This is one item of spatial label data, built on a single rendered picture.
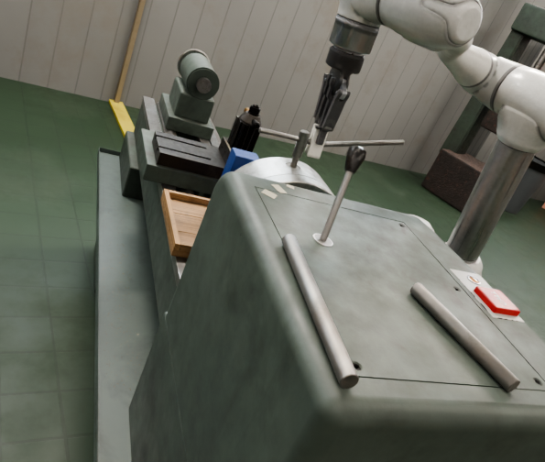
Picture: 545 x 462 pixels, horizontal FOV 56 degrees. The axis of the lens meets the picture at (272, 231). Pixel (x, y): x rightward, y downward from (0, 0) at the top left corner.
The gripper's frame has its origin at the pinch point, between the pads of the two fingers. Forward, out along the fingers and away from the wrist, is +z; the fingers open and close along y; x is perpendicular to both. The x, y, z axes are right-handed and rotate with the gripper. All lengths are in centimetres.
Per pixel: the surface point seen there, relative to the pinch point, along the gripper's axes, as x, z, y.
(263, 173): 10.5, 8.8, -3.3
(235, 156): 10.7, 19.6, 30.2
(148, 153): 34, 36, 57
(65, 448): 44, 127, 12
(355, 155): 3.3, -9.0, -29.5
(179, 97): 24, 30, 106
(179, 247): 23.2, 39.2, 9.3
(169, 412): 24, 47, -37
